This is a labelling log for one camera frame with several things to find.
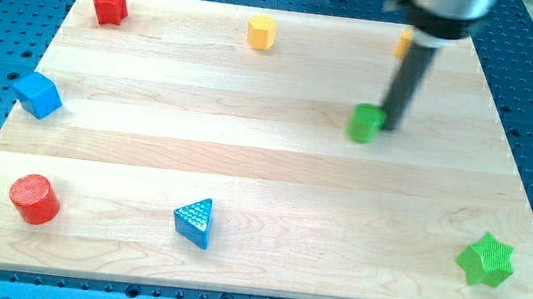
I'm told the blue triangle block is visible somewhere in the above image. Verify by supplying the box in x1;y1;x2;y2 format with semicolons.
173;198;213;250

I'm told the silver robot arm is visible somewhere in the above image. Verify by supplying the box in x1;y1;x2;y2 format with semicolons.
382;0;497;40

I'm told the green cylinder block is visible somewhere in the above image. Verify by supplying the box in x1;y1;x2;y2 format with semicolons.
347;103;386;144

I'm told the light wooden board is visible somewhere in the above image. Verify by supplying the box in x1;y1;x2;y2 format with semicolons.
0;0;533;299

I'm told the yellow hexagon block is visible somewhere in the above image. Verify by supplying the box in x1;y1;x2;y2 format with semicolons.
246;14;277;51

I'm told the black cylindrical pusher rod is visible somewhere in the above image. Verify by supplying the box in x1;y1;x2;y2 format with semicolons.
381;26;444;131

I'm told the yellow block behind rod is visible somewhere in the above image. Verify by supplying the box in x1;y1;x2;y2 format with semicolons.
394;27;414;59

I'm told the red star block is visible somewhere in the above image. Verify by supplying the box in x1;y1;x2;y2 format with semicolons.
92;0;128;26

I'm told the blue cube block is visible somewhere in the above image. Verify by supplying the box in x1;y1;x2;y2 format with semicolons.
13;72;62;120

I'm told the red cylinder block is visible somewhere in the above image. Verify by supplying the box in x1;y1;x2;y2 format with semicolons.
9;173;60;225

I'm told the green star block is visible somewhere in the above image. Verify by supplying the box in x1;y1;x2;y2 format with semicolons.
455;232;515;287

